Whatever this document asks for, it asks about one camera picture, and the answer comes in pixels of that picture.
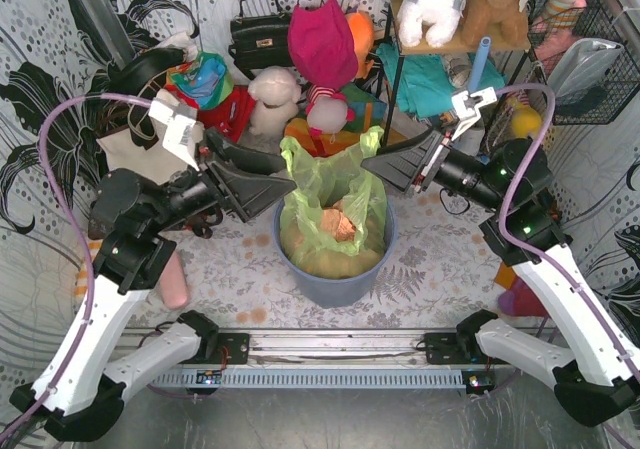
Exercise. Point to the white husky plush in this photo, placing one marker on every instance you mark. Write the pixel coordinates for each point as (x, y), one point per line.
(434, 21)

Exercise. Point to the pink cylinder toy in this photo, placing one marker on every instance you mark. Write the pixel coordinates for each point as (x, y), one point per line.
(172, 285)

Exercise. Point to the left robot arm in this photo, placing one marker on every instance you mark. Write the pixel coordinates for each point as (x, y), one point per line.
(83, 391)

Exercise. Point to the orange checkered cloth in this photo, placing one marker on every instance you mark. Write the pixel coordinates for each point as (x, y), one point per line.
(82, 276)

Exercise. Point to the wooden shelf rack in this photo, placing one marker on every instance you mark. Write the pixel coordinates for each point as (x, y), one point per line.
(425, 49)

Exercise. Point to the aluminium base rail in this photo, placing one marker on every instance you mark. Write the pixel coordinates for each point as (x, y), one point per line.
(330, 349)

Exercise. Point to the silver foil pouch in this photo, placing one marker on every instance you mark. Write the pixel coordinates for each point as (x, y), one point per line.
(583, 65)

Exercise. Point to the purple orange toy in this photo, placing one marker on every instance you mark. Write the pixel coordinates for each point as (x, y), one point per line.
(518, 300)

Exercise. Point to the colourful printed bag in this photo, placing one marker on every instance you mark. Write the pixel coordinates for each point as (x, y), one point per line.
(204, 83)

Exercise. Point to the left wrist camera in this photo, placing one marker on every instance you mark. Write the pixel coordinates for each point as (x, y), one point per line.
(183, 131)

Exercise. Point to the orange plush toy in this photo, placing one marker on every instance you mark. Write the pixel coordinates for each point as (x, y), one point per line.
(362, 30)

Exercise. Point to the blue trash bin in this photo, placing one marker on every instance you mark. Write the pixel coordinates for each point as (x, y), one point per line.
(334, 293)

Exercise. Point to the magenta cloth bag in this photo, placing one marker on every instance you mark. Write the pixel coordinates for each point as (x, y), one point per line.
(321, 45)

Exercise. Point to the cream fluffy plush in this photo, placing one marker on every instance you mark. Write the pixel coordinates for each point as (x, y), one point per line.
(276, 93)

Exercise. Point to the blue floor mop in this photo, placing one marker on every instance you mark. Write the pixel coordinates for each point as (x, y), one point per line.
(479, 63)

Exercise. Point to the black wire basket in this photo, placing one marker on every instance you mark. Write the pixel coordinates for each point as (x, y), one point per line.
(551, 36)

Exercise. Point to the green trash bag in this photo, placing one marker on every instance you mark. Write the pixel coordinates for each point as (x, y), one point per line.
(320, 182)

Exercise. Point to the cream canvas tote bag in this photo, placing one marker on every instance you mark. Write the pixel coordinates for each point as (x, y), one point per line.
(156, 164)

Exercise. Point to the yellow plush toy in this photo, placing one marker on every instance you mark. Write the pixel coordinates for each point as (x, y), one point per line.
(525, 122)

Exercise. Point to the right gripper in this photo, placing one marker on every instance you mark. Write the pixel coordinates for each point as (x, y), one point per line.
(425, 167)

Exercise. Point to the teal folded cloth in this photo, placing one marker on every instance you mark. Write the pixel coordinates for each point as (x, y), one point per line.
(424, 88)

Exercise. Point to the red cloth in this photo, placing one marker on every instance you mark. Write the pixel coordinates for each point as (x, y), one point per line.
(230, 117)

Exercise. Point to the rainbow striped bag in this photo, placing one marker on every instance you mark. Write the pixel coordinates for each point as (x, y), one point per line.
(369, 112)

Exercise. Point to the black hat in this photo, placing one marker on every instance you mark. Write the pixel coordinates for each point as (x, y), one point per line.
(135, 75)

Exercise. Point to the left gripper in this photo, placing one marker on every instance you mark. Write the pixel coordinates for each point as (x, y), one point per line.
(220, 185)

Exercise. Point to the white pink plush doll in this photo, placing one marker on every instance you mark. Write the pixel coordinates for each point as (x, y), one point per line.
(327, 111)

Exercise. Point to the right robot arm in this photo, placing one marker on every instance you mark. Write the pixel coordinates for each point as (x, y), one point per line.
(595, 376)

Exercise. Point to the white sneakers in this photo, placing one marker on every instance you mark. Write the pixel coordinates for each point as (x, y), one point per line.
(469, 142)

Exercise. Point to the black leather handbag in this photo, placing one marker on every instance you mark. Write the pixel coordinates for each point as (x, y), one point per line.
(260, 42)

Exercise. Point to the brown teddy bear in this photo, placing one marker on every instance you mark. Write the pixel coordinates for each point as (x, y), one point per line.
(506, 14)

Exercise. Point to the crumpled brown paper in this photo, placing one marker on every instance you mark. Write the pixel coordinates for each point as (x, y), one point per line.
(335, 222)

